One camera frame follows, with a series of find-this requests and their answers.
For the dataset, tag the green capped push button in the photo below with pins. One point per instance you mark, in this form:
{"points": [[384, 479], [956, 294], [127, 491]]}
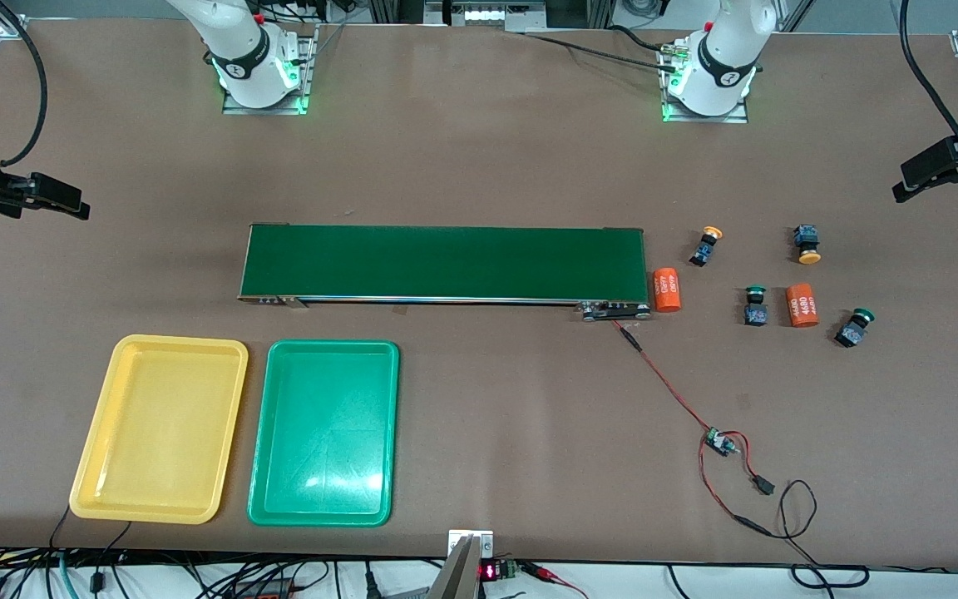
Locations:
{"points": [[754, 314], [850, 334]]}

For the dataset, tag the orange cylinder marked 4680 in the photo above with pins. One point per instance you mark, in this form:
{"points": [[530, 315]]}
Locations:
{"points": [[802, 305], [667, 289]]}

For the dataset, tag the yellow capped push button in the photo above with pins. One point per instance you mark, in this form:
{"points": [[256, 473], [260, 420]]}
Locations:
{"points": [[703, 249], [806, 240]]}

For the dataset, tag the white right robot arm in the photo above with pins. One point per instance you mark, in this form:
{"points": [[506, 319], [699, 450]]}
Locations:
{"points": [[238, 50]]}

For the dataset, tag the yellow plastic tray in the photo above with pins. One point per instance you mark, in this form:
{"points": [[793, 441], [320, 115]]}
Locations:
{"points": [[159, 428]]}

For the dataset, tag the small green controller board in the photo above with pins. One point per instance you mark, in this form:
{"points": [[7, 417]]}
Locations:
{"points": [[718, 442]]}

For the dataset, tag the green plastic tray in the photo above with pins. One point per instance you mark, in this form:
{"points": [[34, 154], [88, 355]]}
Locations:
{"points": [[325, 466]]}

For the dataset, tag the green belt conveyor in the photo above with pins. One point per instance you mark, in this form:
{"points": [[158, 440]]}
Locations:
{"points": [[446, 262]]}

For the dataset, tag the grey control box with lights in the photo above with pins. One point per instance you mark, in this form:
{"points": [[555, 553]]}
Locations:
{"points": [[487, 15]]}

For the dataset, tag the red clip test lead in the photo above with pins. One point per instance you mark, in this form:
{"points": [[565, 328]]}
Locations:
{"points": [[541, 571]]}

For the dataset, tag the small red digit display module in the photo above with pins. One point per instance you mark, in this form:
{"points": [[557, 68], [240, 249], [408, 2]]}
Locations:
{"points": [[489, 571]]}

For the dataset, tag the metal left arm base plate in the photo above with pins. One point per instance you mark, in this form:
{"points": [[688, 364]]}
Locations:
{"points": [[703, 119]]}

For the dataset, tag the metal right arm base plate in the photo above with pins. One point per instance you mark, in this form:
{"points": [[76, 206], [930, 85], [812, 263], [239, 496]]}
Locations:
{"points": [[309, 75]]}

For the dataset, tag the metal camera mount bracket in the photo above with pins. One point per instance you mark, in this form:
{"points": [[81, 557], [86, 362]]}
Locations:
{"points": [[466, 553]]}

